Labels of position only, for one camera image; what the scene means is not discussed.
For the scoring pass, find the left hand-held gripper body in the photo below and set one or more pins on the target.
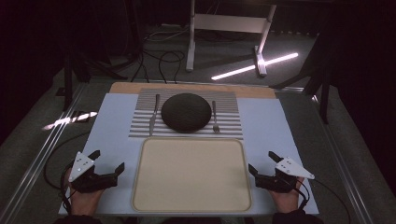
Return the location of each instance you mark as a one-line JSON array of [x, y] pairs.
[[90, 182]]

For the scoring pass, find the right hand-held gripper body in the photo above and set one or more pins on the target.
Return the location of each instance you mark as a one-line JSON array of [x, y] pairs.
[[280, 182]]

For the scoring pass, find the silver table knife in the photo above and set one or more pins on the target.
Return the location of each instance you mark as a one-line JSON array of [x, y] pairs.
[[153, 119]]

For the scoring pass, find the beige tray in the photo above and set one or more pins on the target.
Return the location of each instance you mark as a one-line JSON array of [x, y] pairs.
[[191, 174]]

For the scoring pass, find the silver fork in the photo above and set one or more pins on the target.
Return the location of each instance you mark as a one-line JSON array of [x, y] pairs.
[[215, 119]]

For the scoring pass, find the round black plate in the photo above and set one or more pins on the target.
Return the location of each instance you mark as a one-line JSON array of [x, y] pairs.
[[186, 112]]

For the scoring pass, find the person's right hand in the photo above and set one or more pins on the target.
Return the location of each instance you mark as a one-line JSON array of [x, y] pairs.
[[286, 200]]

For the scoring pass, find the person's left hand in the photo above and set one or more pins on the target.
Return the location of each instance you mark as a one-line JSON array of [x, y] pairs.
[[84, 202]]

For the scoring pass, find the light blue table mat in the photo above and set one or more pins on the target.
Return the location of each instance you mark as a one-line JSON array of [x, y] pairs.
[[267, 124]]

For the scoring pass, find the grey striped placemat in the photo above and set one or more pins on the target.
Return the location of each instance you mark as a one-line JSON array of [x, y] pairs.
[[146, 102]]

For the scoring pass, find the black metal stand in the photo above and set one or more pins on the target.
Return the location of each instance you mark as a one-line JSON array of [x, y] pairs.
[[323, 93], [67, 84]]

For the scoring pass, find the aluminium rail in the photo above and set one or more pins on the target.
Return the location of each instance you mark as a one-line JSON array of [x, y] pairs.
[[40, 158], [339, 168]]

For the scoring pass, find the white metal stand frame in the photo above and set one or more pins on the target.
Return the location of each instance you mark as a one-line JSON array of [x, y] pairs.
[[229, 23]]

